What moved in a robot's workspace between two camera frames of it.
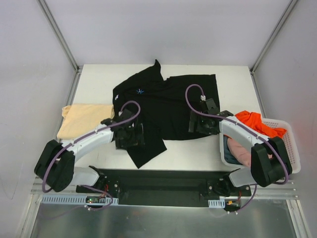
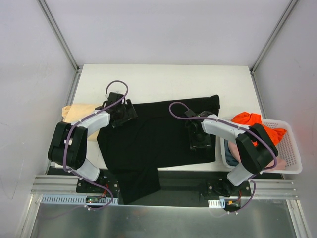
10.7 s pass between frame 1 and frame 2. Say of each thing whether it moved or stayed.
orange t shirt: stayed
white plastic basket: stayed
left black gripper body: moved
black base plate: stayed
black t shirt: moved
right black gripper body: moved
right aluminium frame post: stayed
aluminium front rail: stayed
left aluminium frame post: stayed
